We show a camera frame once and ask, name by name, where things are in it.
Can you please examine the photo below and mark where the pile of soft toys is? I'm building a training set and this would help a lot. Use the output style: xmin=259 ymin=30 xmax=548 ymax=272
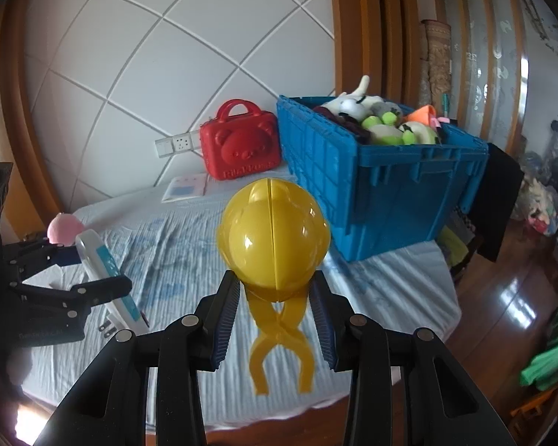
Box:
xmin=516 ymin=149 xmax=558 ymax=252

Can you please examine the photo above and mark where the wall vine decoration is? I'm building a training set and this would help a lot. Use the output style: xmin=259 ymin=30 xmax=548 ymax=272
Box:
xmin=521 ymin=0 xmax=558 ymax=54

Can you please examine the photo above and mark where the small grey plush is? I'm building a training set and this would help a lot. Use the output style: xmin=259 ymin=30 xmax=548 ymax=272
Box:
xmin=369 ymin=101 xmax=403 ymax=124

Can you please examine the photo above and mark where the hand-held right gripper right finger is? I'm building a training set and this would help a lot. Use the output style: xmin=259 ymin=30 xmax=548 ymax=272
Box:
xmin=309 ymin=269 xmax=517 ymax=446

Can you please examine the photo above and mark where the black hanging cloth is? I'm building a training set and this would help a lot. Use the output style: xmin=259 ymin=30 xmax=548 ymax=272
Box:
xmin=475 ymin=143 xmax=525 ymax=263

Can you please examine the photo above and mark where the pink pig plush orange dress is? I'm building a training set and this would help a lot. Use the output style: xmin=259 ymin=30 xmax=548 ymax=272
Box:
xmin=407 ymin=104 xmax=449 ymax=128

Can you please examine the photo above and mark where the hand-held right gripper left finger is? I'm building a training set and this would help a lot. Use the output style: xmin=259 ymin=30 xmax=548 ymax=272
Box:
xmin=32 ymin=269 xmax=241 ymax=446

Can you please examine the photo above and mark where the green frog plush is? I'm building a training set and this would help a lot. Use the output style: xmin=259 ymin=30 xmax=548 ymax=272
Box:
xmin=362 ymin=111 xmax=442 ymax=146

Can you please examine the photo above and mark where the small white printed box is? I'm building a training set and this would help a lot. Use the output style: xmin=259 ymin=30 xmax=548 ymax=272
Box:
xmin=74 ymin=229 xmax=148 ymax=335

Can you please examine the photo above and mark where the wooden wall trim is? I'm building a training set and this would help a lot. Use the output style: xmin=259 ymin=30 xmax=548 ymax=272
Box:
xmin=0 ymin=0 xmax=63 ymax=224
xmin=328 ymin=0 xmax=429 ymax=103

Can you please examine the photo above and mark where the blue plastic crate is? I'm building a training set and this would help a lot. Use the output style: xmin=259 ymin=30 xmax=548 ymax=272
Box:
xmin=276 ymin=94 xmax=489 ymax=263

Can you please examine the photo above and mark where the white goose plush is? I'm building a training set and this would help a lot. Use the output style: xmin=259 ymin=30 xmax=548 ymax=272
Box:
xmin=328 ymin=75 xmax=387 ymax=117

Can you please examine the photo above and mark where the light blue bed sheet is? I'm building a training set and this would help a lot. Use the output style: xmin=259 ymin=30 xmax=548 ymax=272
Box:
xmin=23 ymin=167 xmax=461 ymax=433

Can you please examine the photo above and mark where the yellow green cloth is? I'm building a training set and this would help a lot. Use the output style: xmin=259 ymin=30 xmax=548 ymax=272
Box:
xmin=439 ymin=225 xmax=470 ymax=272

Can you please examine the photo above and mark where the yellow toy figure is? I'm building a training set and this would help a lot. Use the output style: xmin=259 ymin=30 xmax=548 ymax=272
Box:
xmin=215 ymin=177 xmax=332 ymax=397

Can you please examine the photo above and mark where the rolled patterned carpet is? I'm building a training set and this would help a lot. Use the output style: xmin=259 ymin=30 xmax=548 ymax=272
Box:
xmin=418 ymin=19 xmax=452 ymax=107

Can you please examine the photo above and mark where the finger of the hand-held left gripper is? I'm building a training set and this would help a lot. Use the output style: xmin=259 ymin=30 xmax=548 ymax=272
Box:
xmin=0 ymin=237 xmax=81 ymax=284
xmin=16 ymin=275 xmax=134 ymax=310

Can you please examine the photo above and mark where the pink round plush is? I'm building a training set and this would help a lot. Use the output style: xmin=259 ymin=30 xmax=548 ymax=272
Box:
xmin=46 ymin=213 xmax=87 ymax=245

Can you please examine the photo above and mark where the pale exercise notebook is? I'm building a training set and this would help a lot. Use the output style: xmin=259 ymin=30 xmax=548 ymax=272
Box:
xmin=162 ymin=172 xmax=210 ymax=204

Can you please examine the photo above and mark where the wooden frosted glass partition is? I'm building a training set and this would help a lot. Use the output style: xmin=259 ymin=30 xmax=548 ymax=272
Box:
xmin=442 ymin=0 xmax=531 ymax=149

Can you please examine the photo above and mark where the red bear carry case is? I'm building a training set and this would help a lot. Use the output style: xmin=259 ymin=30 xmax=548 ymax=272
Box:
xmin=200 ymin=99 xmax=280 ymax=182

